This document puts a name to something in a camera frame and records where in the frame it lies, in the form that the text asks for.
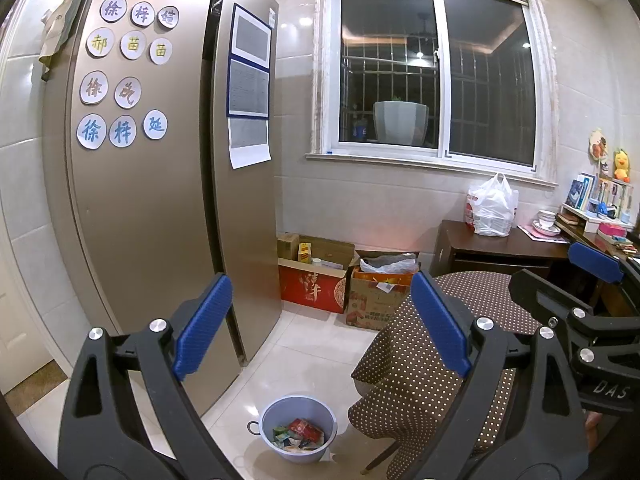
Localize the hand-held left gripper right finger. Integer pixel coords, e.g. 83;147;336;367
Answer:
400;271;590;480

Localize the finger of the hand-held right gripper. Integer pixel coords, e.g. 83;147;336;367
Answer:
509;269;640;349
568;241;626;285

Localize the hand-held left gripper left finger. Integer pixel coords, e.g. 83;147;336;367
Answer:
57;273;236;480

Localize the blue plastic bin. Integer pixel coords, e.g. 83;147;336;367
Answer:
247;395;339;465

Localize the red snack packet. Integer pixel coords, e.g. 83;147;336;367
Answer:
287;417;326;447

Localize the person's right hand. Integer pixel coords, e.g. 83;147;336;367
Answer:
584;411;609;454

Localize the pink box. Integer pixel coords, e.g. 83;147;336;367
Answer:
597;224;629;244

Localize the dark wooden desk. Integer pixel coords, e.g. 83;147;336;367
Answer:
555;220;640;319

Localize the white desk shelf riser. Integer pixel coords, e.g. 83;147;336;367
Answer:
560;203;634;234

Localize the pink mat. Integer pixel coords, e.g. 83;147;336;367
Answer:
517;224;569;244

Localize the printed brown cardboard box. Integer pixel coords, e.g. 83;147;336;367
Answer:
347;250;422;331

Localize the grey plastic bag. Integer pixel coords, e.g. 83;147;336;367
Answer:
360;254;419;275

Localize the dark wooden cabinet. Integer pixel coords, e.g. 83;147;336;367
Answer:
430;220;572;279

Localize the yellow duck toy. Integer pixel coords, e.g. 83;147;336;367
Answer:
612;148;632;184

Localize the white plastic bag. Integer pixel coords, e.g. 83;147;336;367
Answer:
466;172;520;238

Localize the red cardboard box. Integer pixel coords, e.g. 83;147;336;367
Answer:
277;234;357;315

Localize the small brown cardboard box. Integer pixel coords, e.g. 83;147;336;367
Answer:
277;232;300;261

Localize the gold double-door refrigerator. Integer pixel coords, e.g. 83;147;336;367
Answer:
40;0;281;418

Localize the white door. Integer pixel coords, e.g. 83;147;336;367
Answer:
0;240;54;397

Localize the white printed paper sheet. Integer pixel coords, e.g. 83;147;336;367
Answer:
228;117;273;170

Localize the white planter pot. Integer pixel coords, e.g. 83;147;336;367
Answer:
372;101;430;145

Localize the sliding glass window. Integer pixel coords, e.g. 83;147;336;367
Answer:
305;0;559;187

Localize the blue framed printed sheet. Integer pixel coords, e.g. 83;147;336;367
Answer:
230;2;274;69
227;57;271;120

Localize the group of round paper magnets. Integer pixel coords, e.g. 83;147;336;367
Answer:
76;0;181;152

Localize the olive hanging cloth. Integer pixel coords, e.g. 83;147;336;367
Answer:
39;0;81;82

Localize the cartoon wall ornament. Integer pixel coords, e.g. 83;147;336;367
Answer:
588;128;610;164

